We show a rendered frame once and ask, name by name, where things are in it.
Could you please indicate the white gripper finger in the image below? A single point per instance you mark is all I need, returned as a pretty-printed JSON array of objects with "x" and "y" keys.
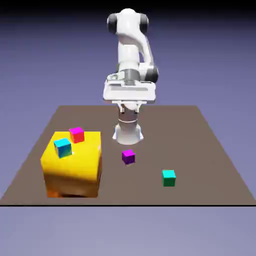
[
  {"x": 138, "y": 108},
  {"x": 122, "y": 108}
]

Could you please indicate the small red cube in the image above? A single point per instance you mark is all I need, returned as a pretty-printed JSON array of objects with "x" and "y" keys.
[{"x": 77, "y": 136}]

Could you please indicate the large yellow box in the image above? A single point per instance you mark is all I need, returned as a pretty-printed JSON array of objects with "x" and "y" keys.
[{"x": 74, "y": 166}]

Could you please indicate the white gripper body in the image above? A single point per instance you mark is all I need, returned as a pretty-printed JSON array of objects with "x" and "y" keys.
[{"x": 129, "y": 93}]

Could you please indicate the small green cube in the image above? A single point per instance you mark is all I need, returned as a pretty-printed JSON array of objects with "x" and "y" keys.
[{"x": 169, "y": 178}]

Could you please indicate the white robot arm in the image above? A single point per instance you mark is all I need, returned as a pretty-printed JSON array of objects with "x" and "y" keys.
[{"x": 128, "y": 50}]

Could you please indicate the small purple cube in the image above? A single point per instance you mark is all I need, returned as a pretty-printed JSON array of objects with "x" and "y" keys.
[{"x": 128, "y": 157}]

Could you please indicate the small blue cube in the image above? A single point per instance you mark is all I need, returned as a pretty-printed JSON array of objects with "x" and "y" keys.
[{"x": 63, "y": 149}]

